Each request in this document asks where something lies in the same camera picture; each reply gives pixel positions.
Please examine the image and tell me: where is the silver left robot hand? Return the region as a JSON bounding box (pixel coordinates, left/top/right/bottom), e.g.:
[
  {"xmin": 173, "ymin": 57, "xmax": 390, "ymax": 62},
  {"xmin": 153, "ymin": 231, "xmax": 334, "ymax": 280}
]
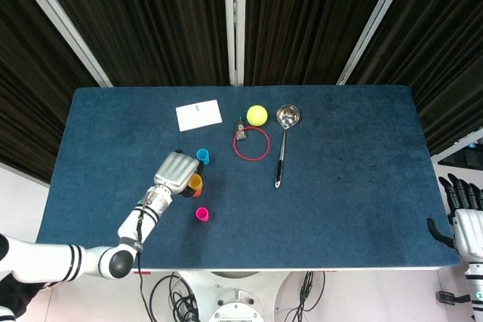
[{"xmin": 152, "ymin": 149, "xmax": 207, "ymax": 198}]

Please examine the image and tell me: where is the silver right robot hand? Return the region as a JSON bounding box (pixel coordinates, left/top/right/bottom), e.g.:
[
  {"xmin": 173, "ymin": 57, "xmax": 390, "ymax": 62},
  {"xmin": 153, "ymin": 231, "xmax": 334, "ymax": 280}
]
[{"xmin": 426, "ymin": 173, "xmax": 483, "ymax": 263}]

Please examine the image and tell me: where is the yellow plastic cup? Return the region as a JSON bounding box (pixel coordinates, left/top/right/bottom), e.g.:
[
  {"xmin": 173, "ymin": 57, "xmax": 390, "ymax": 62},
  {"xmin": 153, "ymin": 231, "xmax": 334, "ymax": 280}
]
[{"xmin": 187, "ymin": 173, "xmax": 205, "ymax": 192}]

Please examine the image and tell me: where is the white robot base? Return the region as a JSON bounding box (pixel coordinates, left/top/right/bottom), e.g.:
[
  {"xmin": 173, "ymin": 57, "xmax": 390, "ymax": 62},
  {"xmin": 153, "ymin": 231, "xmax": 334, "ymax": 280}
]
[{"xmin": 176, "ymin": 271, "xmax": 292, "ymax": 322}]

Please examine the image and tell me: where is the white paper card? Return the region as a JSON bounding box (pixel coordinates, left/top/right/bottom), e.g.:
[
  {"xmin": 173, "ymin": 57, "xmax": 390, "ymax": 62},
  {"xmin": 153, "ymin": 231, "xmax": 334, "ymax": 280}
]
[{"xmin": 175, "ymin": 99, "xmax": 223, "ymax": 133}]

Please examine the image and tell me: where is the dark background equipment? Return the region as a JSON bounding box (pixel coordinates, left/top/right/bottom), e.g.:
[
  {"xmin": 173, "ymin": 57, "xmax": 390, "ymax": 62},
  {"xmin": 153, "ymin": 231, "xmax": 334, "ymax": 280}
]
[{"xmin": 437, "ymin": 140, "xmax": 483, "ymax": 169}]

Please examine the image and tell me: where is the small teardrop metal piece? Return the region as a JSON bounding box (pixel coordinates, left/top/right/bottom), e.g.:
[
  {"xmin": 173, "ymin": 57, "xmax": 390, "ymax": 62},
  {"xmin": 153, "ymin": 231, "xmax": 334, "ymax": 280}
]
[{"xmin": 235, "ymin": 115, "xmax": 248, "ymax": 143}]

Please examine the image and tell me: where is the yellow tennis ball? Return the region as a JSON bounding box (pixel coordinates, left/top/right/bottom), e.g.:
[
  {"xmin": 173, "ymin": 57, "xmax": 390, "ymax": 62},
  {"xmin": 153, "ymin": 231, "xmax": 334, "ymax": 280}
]
[{"xmin": 246, "ymin": 104, "xmax": 269, "ymax": 127}]

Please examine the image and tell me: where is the stainless steel ladle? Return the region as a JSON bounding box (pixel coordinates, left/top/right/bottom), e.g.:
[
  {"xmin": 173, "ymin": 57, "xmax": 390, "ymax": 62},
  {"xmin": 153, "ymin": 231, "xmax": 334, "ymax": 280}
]
[{"xmin": 273, "ymin": 104, "xmax": 302, "ymax": 190}]

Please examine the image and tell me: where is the blue velvet tablecloth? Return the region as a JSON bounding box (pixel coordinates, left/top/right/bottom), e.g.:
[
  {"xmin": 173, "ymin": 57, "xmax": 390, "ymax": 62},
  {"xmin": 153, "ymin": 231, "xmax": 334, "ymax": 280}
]
[{"xmin": 35, "ymin": 85, "xmax": 462, "ymax": 272}]

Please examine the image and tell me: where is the dark pleated curtain panel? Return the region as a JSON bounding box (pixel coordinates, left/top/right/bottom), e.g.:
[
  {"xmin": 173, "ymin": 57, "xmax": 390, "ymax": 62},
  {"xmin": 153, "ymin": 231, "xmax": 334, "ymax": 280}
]
[
  {"xmin": 29, "ymin": 0, "xmax": 232, "ymax": 87},
  {"xmin": 344, "ymin": 0, "xmax": 483, "ymax": 157},
  {"xmin": 244, "ymin": 0, "xmax": 399, "ymax": 87},
  {"xmin": 0, "ymin": 0, "xmax": 101, "ymax": 184}
]

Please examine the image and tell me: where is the red plastic ring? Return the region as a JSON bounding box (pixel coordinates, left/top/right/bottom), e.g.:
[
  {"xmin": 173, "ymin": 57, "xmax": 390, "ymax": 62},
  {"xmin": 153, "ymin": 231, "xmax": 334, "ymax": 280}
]
[{"xmin": 232, "ymin": 127, "xmax": 272, "ymax": 162}]

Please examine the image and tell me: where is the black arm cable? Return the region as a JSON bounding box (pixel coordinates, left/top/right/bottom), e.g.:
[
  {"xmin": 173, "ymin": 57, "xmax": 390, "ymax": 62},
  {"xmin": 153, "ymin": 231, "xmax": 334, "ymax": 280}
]
[{"xmin": 132, "ymin": 207, "xmax": 152, "ymax": 322}]

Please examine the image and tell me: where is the black floor cable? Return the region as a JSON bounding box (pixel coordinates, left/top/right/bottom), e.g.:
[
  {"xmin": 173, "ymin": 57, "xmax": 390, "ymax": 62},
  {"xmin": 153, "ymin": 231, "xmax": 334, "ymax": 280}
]
[
  {"xmin": 285, "ymin": 270, "xmax": 326, "ymax": 322},
  {"xmin": 149, "ymin": 271, "xmax": 202, "ymax": 322}
]

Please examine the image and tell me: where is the white table frame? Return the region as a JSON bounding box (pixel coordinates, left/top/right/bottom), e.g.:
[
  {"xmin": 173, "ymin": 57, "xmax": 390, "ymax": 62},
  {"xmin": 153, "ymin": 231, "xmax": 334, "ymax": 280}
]
[{"xmin": 130, "ymin": 267, "xmax": 445, "ymax": 275}]

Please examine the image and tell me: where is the white upright frame post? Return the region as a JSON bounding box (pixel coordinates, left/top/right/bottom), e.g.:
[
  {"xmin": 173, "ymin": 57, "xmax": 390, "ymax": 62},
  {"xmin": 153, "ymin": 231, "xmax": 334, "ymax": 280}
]
[{"xmin": 223, "ymin": 0, "xmax": 248, "ymax": 87}]

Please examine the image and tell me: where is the white slanted frame post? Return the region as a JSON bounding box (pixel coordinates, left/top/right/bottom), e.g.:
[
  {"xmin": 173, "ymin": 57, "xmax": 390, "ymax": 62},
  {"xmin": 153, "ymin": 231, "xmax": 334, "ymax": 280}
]
[
  {"xmin": 336, "ymin": 0, "xmax": 411, "ymax": 87},
  {"xmin": 5, "ymin": 0, "xmax": 114, "ymax": 87}
]

